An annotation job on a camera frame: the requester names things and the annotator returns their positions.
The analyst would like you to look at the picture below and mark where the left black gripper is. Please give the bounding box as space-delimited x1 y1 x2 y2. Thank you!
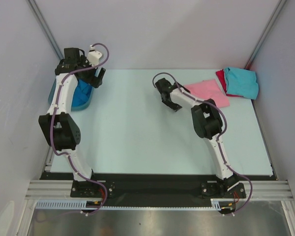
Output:
78 55 105 88

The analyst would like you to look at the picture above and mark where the pink t shirt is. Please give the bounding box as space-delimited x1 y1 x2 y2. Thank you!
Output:
184 79 230 108

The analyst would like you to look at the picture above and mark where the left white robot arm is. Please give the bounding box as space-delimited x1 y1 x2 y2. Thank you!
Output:
38 44 107 197

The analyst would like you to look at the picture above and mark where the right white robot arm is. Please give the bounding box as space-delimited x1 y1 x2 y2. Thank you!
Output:
152 78 239 197

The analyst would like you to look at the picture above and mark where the crumpled blue t shirt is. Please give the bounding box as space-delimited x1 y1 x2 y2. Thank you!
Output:
72 80 92 107

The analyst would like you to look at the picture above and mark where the translucent blue plastic bin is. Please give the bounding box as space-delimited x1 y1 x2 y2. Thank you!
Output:
47 73 93 115

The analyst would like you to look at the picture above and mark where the folded red t shirt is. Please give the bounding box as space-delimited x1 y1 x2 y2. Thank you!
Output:
215 69 241 97

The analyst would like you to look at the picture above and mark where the folded light blue t shirt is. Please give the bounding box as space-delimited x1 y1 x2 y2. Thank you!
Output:
224 67 259 100

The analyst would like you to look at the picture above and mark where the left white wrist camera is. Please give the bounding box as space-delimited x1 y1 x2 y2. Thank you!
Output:
87 45 103 66

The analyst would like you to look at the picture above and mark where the left aluminium corner post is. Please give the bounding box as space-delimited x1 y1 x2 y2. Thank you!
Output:
26 0 64 60

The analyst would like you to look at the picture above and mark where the aluminium corner post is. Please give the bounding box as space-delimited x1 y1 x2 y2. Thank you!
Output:
26 0 64 60
244 0 289 70

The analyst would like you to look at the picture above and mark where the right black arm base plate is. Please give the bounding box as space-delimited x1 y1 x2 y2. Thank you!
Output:
201 181 247 199

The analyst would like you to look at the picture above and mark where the slotted cable duct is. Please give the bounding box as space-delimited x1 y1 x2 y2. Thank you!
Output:
36 199 236 211

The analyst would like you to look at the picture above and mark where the aluminium front rail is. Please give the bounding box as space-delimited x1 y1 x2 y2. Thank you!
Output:
26 180 293 201

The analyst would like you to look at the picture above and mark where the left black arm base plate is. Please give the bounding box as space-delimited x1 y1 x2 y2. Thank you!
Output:
70 180 115 198

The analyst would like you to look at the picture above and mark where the right aluminium corner post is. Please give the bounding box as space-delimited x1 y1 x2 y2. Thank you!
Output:
244 0 289 70

